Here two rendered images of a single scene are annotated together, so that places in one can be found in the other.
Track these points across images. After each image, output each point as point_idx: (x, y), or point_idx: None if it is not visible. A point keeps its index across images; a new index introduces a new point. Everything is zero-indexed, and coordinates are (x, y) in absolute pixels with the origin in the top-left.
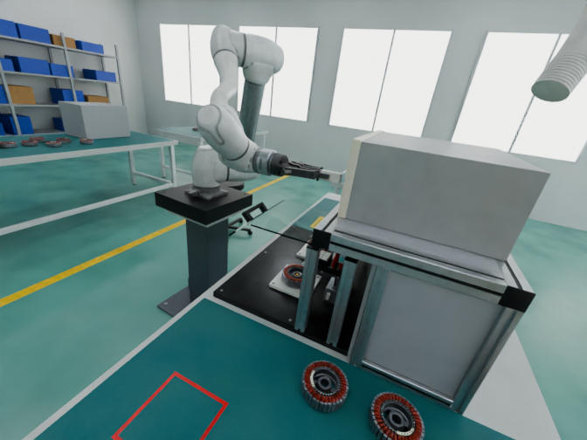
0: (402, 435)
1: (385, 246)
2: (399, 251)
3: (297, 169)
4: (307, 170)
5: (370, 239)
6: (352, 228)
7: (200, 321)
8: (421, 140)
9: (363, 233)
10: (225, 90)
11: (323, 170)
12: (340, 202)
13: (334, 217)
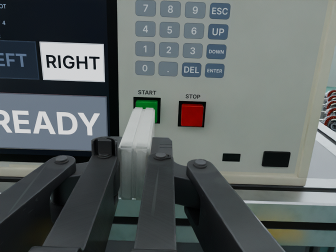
0: None
1: (329, 135)
2: (322, 127)
3: (277, 248)
4: (228, 186)
5: (333, 145)
6: (326, 162)
7: None
8: None
9: (322, 151)
10: None
11: (148, 140)
12: (314, 143)
13: (315, 190)
